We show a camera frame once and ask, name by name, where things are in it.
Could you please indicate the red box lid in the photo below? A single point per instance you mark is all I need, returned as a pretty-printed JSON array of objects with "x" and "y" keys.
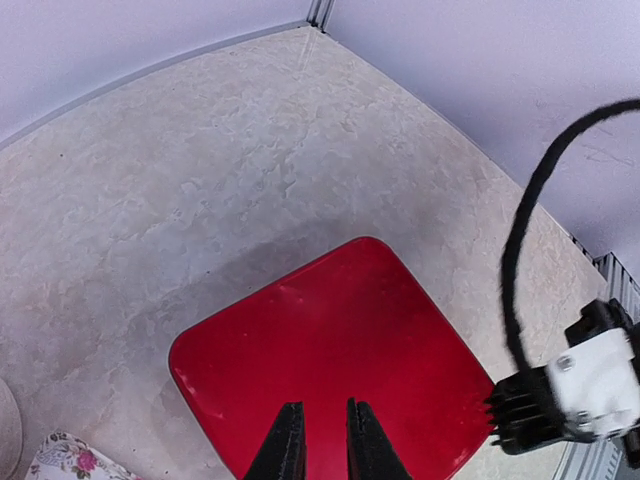
[{"x": 352, "y": 324}]

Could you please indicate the floral rectangular tray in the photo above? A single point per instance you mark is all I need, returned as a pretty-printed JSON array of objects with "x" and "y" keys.
[{"x": 63, "y": 456}]

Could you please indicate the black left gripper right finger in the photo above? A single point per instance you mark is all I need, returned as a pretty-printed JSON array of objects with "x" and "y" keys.
[{"x": 370, "y": 454}]

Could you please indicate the white ribbed ceramic mug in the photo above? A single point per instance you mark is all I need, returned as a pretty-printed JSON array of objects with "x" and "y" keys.
[{"x": 10, "y": 431}]

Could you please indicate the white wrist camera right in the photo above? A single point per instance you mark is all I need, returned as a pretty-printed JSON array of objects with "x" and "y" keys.
[{"x": 595, "y": 386}]

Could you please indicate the right aluminium frame post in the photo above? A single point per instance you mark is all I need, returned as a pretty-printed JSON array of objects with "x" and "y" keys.
[{"x": 319, "y": 13}]

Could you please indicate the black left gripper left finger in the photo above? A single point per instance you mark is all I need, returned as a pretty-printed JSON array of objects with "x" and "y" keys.
[{"x": 282, "y": 455}]

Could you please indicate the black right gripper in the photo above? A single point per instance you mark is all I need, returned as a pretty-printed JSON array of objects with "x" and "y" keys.
[{"x": 519, "y": 424}]

